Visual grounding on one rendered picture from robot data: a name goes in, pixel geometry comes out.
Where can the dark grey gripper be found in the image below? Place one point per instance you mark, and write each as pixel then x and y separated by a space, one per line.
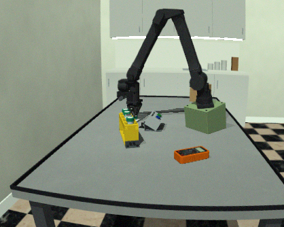
pixel 135 104

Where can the pale grey key housing panel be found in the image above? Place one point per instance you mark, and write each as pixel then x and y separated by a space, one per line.
pixel 153 122

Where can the orange multimeter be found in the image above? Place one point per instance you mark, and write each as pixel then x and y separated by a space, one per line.
pixel 191 154

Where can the black table edge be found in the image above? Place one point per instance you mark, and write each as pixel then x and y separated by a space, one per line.
pixel 143 205

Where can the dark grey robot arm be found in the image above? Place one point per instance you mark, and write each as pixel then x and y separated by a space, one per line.
pixel 198 79

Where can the yellow tube rack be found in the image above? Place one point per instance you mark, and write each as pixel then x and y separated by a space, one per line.
pixel 129 131

